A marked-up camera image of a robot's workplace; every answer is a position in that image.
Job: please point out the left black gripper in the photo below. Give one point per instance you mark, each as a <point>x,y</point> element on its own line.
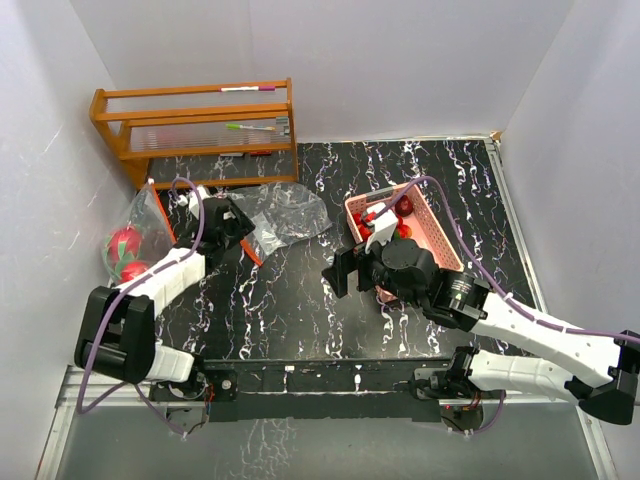
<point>240,225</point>

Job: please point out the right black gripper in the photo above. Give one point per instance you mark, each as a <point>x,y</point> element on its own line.
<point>347,261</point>

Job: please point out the clear orange zip bag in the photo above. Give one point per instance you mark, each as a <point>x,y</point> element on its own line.
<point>142,237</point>

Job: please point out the red green dragon fruit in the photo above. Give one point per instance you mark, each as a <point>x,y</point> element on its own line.
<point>120,248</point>

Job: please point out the red apple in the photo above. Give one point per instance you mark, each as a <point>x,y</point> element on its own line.
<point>132,270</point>

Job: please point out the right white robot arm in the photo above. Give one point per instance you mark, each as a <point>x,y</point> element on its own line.
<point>597,371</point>

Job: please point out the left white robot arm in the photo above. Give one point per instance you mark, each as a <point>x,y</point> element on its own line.
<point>117,335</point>

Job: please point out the red strawberry bunch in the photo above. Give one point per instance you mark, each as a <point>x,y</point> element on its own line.
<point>403,231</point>

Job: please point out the dark purple fig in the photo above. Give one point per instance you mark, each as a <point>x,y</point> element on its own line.
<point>404,206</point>

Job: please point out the pink perforated plastic basket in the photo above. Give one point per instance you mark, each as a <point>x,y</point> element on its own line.
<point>425,228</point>

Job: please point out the green yellow toothbrush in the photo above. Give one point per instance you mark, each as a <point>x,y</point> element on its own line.
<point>232,126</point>

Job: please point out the wooden shelf rack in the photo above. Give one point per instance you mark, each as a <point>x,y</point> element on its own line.
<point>142,127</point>

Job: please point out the pink white marker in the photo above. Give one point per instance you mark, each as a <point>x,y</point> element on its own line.
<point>249,88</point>

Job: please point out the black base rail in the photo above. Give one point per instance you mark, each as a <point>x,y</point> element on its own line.
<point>414,389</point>

